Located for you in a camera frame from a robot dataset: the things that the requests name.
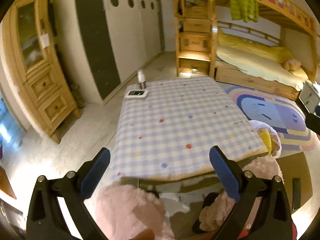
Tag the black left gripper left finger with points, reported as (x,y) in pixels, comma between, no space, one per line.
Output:
(45,219)

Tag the yellow bed quilt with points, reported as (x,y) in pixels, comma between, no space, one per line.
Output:
(259,60)

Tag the wooden drawer cabinet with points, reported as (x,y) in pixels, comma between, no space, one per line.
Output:
(34,67)

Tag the white brown spray bottle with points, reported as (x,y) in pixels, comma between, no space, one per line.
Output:
(141,79)

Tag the green puffer jacket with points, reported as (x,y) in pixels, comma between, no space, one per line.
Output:
(244,10)

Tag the pink fluffy slipper left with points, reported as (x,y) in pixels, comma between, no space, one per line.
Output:
(126,212)

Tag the white wardrobe with round holes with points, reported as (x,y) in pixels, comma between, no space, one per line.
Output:
(134,33)

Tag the plush toy on bed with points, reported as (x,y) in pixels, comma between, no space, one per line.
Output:
(292,65)

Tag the colourful rainbow rug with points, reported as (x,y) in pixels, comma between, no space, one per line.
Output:
(282,114)

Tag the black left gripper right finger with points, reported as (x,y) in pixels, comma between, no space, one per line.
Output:
(273,219)

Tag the wooden bunk bed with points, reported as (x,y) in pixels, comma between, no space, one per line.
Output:
(281,23)

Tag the blue checkered table cloth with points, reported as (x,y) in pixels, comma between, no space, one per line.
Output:
(168,135)

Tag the white digital device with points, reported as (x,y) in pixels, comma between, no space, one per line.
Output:
(136,94)

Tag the white trash bag bin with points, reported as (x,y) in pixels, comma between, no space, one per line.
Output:
(276,144)

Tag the wooden stair drawers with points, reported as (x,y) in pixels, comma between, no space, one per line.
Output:
(195,36)

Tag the yellow yarn mop head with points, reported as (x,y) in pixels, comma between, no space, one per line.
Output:
(266,138)

